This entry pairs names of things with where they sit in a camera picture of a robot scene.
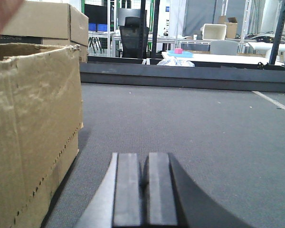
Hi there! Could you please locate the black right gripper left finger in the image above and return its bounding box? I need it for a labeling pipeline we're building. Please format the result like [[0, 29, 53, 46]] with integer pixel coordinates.
[[74, 153, 143, 228]]

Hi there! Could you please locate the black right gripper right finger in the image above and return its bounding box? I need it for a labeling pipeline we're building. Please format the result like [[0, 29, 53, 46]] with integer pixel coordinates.
[[145, 152, 250, 228]]

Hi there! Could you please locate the large brown cardboard box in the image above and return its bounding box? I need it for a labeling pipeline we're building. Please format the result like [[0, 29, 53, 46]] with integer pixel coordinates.
[[0, 43, 83, 228]]

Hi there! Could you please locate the crumpled clear plastic bag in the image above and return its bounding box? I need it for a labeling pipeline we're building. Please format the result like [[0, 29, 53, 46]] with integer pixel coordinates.
[[157, 57, 195, 67]]

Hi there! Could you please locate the white low table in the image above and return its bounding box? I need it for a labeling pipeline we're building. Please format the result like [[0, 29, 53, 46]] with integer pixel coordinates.
[[162, 52, 269, 67]]

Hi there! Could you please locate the light blue tray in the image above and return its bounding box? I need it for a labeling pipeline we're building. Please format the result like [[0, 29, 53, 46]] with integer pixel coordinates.
[[167, 50, 193, 58]]

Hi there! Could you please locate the pink cube block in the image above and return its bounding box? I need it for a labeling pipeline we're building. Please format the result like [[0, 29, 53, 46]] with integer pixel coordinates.
[[174, 48, 183, 54]]

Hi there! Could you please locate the grey fabric chair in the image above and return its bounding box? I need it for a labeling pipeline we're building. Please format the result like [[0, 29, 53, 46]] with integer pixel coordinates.
[[210, 40, 238, 56]]

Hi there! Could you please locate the black office chair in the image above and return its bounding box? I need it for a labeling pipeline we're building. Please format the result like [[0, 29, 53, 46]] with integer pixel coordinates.
[[119, 16, 149, 58]]

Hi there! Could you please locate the white open bin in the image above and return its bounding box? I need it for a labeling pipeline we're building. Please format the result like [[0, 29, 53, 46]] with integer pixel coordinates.
[[200, 24, 227, 40]]

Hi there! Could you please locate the small open cardboard box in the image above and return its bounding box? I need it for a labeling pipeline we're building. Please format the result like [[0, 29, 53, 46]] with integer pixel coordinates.
[[218, 15, 238, 39]]

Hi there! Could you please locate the closed brown cardboard box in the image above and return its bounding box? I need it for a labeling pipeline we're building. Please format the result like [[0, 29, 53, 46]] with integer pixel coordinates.
[[0, 1, 88, 62]]

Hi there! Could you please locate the dark metal floor frame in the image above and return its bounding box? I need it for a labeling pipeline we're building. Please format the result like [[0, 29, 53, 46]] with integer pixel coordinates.
[[80, 57, 285, 93]]

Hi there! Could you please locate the black metal post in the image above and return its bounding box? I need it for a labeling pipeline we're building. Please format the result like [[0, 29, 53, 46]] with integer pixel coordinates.
[[151, 0, 160, 58]]

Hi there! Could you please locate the dark blue metal post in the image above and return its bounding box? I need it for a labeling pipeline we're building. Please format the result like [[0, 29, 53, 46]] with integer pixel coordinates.
[[269, 0, 285, 65]]

